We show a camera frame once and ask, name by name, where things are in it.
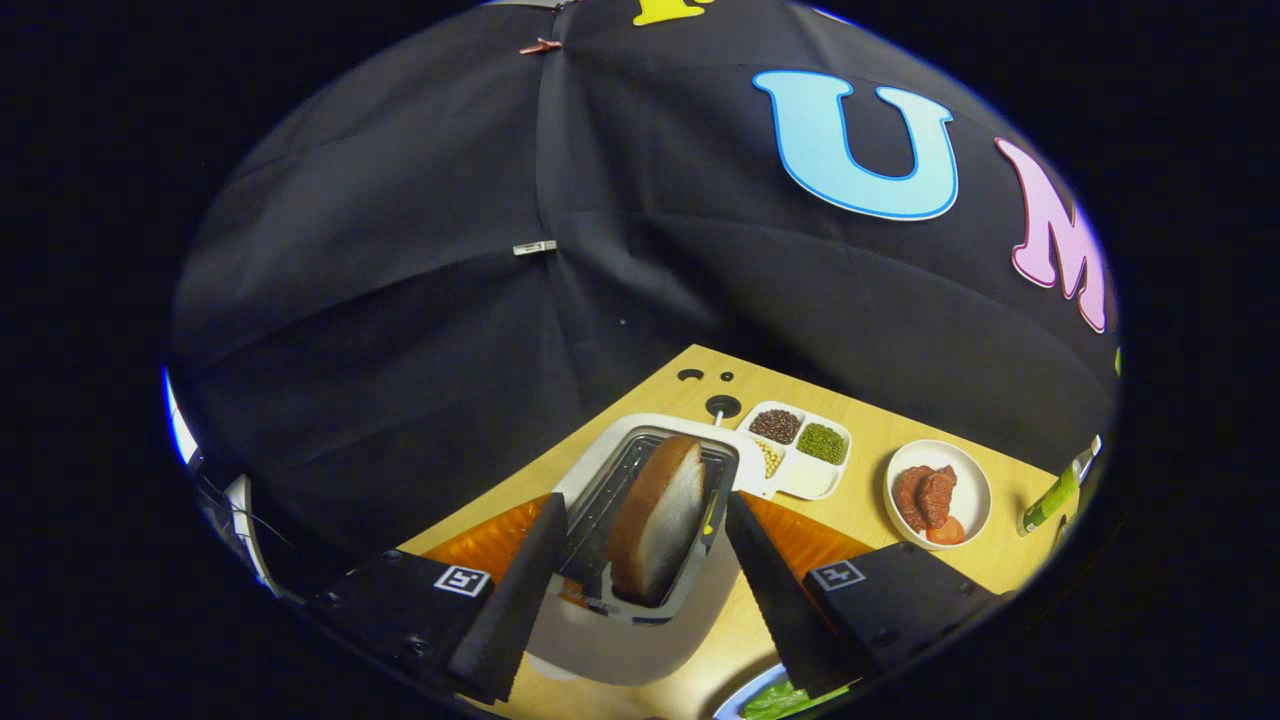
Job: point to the white clip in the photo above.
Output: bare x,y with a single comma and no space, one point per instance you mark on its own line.
535,247

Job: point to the brown crust bread slice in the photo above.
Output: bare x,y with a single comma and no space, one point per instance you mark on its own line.
660,520

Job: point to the bright computer monitor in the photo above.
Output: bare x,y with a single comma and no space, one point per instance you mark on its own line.
180,425

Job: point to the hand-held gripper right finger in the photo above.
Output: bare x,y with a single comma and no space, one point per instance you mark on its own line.
775,600

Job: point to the white divided bean tray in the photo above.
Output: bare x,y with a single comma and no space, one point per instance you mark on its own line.
815,478

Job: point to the red tomato slice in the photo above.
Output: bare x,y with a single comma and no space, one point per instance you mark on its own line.
946,532

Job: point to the white stand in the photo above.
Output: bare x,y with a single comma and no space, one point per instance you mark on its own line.
245,520

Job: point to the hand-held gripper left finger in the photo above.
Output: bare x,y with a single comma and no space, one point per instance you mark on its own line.
520,600

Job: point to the white toaster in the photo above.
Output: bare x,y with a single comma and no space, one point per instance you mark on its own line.
620,650

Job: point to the round cream plate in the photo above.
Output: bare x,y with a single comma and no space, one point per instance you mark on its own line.
975,490

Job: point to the green lettuce leaf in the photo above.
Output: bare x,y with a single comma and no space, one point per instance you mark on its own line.
790,700

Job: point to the blue plate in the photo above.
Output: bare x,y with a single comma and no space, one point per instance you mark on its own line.
745,690

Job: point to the pink clothespin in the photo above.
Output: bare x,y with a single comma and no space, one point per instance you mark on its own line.
540,45

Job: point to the black backdrop cloth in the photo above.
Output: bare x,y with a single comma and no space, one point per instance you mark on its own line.
450,250

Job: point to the brown meat slice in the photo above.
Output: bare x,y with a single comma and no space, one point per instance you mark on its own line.
908,500
940,495

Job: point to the green label plastic bottle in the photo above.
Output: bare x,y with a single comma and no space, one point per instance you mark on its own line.
1050,500

